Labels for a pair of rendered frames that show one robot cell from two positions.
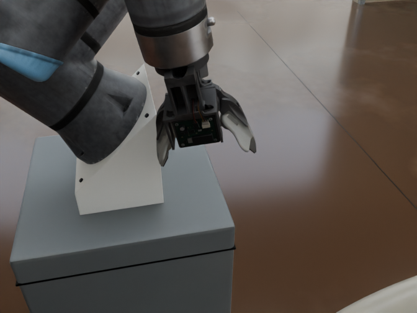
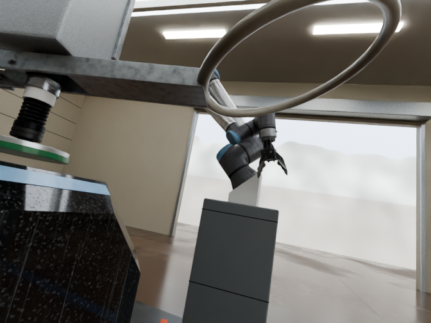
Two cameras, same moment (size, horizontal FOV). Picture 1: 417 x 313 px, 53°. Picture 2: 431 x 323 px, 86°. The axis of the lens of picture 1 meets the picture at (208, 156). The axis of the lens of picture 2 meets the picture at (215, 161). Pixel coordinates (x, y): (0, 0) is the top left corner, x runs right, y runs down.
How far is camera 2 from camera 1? 0.92 m
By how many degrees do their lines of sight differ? 54
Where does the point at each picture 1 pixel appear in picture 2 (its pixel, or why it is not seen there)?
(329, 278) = not seen: outside the picture
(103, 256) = (231, 206)
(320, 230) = not seen: outside the picture
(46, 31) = (240, 131)
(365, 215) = not seen: outside the picture
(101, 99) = (246, 168)
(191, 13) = (271, 125)
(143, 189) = (250, 198)
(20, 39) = (235, 130)
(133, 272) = (237, 218)
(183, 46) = (268, 131)
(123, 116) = (251, 173)
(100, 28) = (251, 154)
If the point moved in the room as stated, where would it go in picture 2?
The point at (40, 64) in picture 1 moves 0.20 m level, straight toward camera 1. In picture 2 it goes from (236, 136) to (238, 122)
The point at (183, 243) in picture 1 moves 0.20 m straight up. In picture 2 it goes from (258, 211) to (263, 172)
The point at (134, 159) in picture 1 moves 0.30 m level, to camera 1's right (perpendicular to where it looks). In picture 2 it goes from (250, 185) to (307, 191)
